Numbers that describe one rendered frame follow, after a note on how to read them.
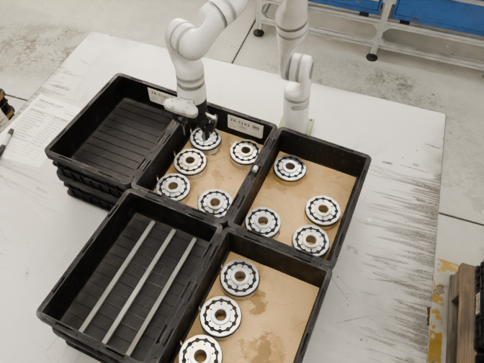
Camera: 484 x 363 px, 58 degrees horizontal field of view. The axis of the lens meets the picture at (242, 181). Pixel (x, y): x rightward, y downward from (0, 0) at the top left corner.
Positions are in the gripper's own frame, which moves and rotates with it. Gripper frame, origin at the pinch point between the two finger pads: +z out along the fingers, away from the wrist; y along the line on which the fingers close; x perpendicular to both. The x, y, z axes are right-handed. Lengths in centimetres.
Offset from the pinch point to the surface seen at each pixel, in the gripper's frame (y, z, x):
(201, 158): 0.4, 14.6, -2.5
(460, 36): -81, 71, -195
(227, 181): -9.9, 17.4, 0.6
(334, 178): -40.4, 17.4, -14.0
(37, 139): 66, 30, 3
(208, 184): -4.9, 17.4, 3.7
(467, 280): -108, 86, -38
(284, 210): -30.0, 17.4, 3.4
